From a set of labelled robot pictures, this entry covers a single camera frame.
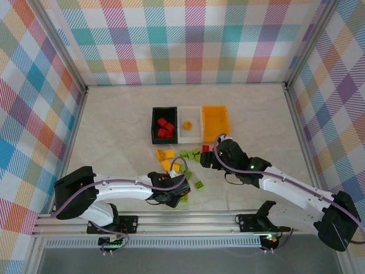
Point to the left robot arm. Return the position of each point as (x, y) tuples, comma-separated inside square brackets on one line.
[(119, 189)]

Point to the yellow lego brick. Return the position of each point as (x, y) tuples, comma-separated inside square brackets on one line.
[(170, 154), (160, 154), (165, 164), (177, 167), (187, 125)]

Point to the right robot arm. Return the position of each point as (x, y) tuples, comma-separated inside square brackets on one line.
[(299, 191)]

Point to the aluminium table side rail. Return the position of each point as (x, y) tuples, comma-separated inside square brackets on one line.
[(299, 134), (77, 122)]

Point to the aluminium mounting rail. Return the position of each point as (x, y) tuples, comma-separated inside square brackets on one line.
[(185, 222)]

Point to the black plastic bin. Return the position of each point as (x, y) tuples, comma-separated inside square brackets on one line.
[(155, 140)]

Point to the black electronics board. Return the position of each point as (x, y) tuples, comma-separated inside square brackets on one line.
[(269, 240), (114, 242)]

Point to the orange plastic bin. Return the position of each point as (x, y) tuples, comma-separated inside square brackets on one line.
[(215, 122)]

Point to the long green lego brick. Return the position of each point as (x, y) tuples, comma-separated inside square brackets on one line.
[(189, 175)]

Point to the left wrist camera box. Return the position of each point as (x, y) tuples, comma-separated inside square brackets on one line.
[(173, 172)]

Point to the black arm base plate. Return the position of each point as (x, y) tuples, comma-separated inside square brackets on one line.
[(128, 224), (248, 222)]

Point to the aluminium frame post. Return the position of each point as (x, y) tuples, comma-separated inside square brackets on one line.
[(310, 42), (60, 45)]

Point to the white plastic bin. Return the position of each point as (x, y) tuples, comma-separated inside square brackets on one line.
[(191, 137)]

